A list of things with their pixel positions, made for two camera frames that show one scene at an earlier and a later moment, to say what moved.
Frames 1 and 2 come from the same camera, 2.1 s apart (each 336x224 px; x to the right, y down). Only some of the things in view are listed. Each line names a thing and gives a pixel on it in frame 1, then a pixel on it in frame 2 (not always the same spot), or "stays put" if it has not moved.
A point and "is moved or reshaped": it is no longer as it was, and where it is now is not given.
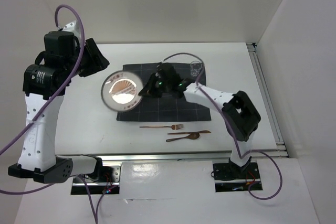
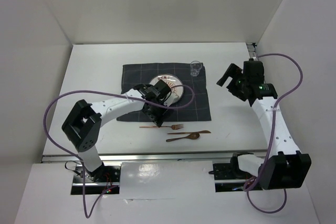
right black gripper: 149,89 -> 236,72
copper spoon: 192,136 stays put
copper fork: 175,126 stays put
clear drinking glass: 195,67 stays put
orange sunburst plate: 120,89 is moved or reshaped
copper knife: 191,132 stays put
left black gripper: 97,61 -> 157,118
